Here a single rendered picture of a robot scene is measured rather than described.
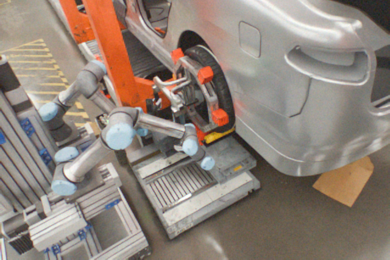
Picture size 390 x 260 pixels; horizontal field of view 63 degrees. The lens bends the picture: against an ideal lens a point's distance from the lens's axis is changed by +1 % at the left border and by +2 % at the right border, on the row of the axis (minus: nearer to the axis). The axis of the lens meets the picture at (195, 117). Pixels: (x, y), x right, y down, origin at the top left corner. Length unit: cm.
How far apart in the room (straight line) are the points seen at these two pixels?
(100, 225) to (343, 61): 191
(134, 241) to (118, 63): 126
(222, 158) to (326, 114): 135
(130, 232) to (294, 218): 120
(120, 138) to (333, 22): 98
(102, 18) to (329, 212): 214
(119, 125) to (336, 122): 96
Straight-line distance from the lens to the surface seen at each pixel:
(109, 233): 244
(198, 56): 211
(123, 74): 246
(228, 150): 269
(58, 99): 226
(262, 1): 147
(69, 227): 192
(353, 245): 256
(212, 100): 201
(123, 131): 144
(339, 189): 280
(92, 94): 190
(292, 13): 136
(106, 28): 230
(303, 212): 263
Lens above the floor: 216
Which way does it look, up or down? 39 degrees down
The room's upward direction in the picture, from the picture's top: 9 degrees counter-clockwise
